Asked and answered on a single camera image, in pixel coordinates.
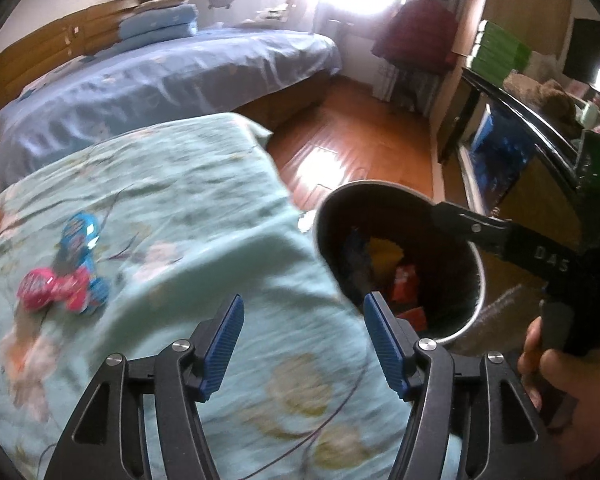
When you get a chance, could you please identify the pink snack pouch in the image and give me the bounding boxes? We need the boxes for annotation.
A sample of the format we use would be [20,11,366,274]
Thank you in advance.
[17,266,91,313]

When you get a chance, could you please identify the blue snack pouch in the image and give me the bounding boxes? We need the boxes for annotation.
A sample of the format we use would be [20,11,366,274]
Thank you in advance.
[58,211,109,314]

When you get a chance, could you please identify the black round trash bin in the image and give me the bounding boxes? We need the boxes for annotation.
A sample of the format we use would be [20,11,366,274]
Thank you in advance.
[313,180,486,344]

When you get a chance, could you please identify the person right hand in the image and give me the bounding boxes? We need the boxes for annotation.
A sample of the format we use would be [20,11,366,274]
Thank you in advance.
[518,318,600,479]

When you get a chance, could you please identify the teal floral bed cover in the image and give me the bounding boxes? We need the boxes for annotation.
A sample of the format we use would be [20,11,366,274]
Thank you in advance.
[0,114,411,479]

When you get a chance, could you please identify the green stacked boxes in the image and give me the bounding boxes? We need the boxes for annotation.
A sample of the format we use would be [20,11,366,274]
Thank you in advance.
[466,20,531,87]

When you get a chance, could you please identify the blue bed sheet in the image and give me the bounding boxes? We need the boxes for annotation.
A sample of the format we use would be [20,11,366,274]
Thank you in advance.
[0,28,341,190]

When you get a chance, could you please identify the wooden headboard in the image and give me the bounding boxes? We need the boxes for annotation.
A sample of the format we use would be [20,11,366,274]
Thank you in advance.
[0,0,148,108]

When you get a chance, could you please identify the folded blue quilt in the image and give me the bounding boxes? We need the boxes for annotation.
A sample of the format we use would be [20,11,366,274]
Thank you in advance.
[119,3,198,40]

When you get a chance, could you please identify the grey bed guard rail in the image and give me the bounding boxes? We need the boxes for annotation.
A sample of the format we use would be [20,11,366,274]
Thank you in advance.
[190,0,318,32]

